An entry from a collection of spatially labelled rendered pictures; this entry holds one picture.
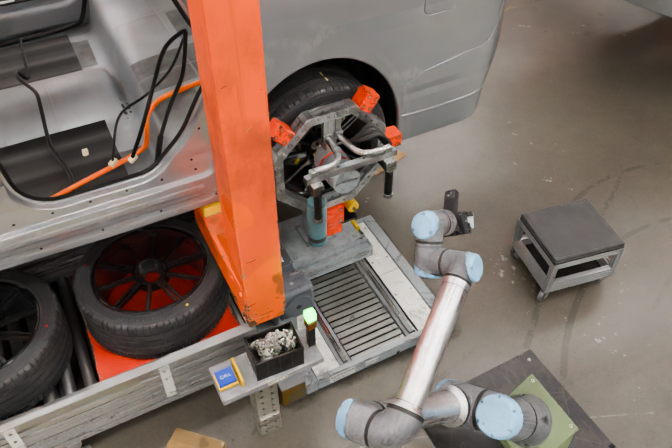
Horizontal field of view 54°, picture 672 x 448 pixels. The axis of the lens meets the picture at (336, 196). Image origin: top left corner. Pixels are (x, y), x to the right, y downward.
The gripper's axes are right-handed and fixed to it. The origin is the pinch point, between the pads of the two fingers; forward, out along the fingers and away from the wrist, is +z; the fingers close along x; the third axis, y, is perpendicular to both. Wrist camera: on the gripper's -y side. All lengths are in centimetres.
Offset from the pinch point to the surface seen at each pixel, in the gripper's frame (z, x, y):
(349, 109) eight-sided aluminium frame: -1, -45, -52
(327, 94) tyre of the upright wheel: -6, -52, -60
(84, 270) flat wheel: -60, -158, -3
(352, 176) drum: 3, -52, -25
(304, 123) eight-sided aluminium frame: -17, -57, -48
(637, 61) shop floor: 324, 7, -105
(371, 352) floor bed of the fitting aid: 30, -76, 55
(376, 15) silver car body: -3, -24, -85
